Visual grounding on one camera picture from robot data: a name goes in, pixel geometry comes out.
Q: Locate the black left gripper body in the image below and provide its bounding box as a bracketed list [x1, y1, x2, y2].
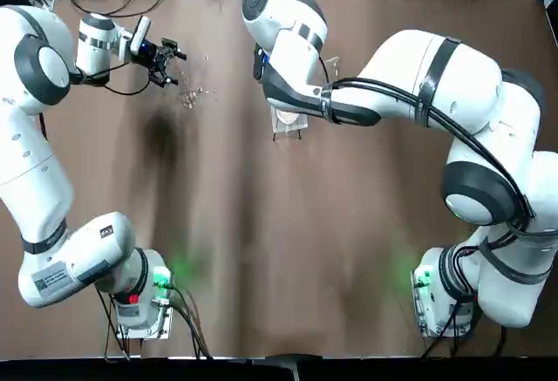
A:
[138, 39, 165, 71]

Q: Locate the clear glass graduated cylinder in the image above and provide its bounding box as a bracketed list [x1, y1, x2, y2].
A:
[168, 58, 198, 111]

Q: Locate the black metal tripod stand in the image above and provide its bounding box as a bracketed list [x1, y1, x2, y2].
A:
[271, 127, 303, 143]

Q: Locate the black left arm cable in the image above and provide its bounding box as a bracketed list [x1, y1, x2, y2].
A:
[69, 62, 153, 97]

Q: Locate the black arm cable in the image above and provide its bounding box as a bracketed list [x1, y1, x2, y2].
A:
[320, 76, 538, 236]
[69, 62, 153, 97]

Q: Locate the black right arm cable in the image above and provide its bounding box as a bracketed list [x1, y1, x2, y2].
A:
[320, 76, 538, 236]

